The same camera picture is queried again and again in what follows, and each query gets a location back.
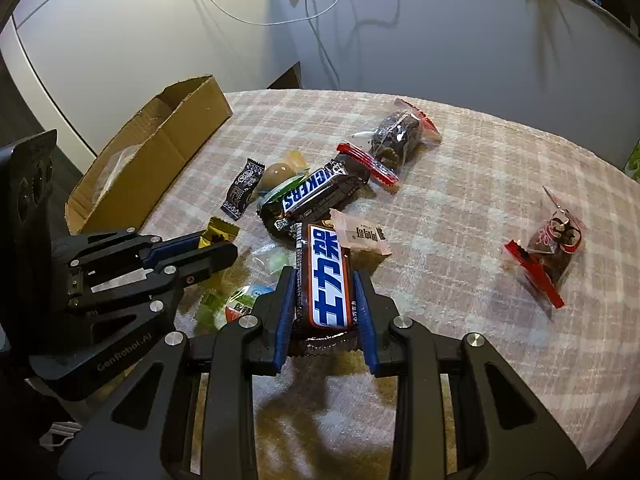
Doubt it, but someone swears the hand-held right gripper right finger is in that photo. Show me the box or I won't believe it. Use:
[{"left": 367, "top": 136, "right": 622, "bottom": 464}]
[{"left": 352, "top": 270, "right": 588, "bottom": 480}]

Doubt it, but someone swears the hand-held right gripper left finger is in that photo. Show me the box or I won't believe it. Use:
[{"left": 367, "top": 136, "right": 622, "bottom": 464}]
[{"left": 57, "top": 265, "right": 298, "bottom": 480}]

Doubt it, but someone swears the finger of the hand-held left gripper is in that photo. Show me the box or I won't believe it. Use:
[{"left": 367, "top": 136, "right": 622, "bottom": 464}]
[
  {"left": 62, "top": 242, "right": 239, "bottom": 318},
  {"left": 50, "top": 228, "right": 207, "bottom": 287}
]

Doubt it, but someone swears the gold candy wrapper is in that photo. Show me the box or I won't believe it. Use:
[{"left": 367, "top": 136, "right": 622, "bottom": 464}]
[{"left": 199, "top": 216, "right": 241, "bottom": 251}]

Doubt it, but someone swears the chocolate bar with white label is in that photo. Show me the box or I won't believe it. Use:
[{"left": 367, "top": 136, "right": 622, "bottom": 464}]
[{"left": 289, "top": 221, "right": 362, "bottom": 356}]

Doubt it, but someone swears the yellow candy wrapper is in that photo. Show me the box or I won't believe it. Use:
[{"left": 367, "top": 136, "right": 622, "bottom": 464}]
[{"left": 260, "top": 149, "right": 307, "bottom": 196}]

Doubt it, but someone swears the brown cardboard box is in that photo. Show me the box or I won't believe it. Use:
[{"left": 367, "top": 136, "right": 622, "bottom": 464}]
[{"left": 65, "top": 75, "right": 234, "bottom": 236}]

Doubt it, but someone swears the brown chocolate bar blue lettering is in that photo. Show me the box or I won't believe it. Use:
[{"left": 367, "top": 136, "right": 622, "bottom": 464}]
[{"left": 257, "top": 155, "right": 372, "bottom": 238}]

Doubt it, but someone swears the clear bag of dark snacks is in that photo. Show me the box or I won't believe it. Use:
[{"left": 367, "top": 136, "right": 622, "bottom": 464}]
[
  {"left": 336, "top": 99, "right": 443, "bottom": 191},
  {"left": 504, "top": 186, "right": 583, "bottom": 309}
]

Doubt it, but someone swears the small jelly cup colourful lid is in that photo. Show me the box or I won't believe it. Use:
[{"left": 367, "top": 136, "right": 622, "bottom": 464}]
[{"left": 224, "top": 284, "right": 276, "bottom": 323}]

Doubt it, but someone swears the green candy in clear wrapper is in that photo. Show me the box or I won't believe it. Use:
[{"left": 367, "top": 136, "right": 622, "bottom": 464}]
[
  {"left": 192, "top": 290, "right": 223, "bottom": 331},
  {"left": 250, "top": 245, "right": 296, "bottom": 276}
]

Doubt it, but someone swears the black candy wrapper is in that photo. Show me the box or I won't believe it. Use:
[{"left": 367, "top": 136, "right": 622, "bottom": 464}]
[{"left": 220, "top": 157, "right": 266, "bottom": 221}]

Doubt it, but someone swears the teal candy wrapper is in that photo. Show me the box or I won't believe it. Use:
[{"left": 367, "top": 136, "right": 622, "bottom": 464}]
[{"left": 257, "top": 176, "right": 307, "bottom": 212}]

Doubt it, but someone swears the pink candy packet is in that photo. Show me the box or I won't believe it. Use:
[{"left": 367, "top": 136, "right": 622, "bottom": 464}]
[{"left": 329, "top": 208, "right": 393, "bottom": 256}]

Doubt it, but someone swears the pink plaid tablecloth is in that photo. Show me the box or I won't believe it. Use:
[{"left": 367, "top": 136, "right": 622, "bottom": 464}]
[{"left": 65, "top": 89, "right": 640, "bottom": 480}]

